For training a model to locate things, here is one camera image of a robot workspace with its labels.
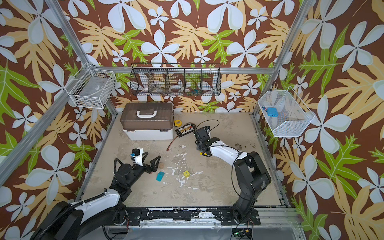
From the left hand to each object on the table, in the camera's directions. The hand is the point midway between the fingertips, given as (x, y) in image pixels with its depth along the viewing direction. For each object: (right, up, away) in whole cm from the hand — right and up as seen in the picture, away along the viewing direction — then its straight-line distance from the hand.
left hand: (152, 153), depth 82 cm
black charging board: (+19, +14, +26) cm, 35 cm away
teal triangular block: (+3, -14, +4) cm, 15 cm away
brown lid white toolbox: (-4, +18, +5) cm, 19 cm away
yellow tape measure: (+11, +17, +28) cm, 35 cm away
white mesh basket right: (+76, +20, -5) cm, 78 cm away
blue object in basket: (+69, +23, +4) cm, 73 cm away
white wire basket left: (-37, +37, +4) cm, 52 cm away
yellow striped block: (+29, +1, -8) cm, 30 cm away
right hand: (+29, +4, +11) cm, 31 cm away
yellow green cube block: (+19, -13, +4) cm, 23 cm away
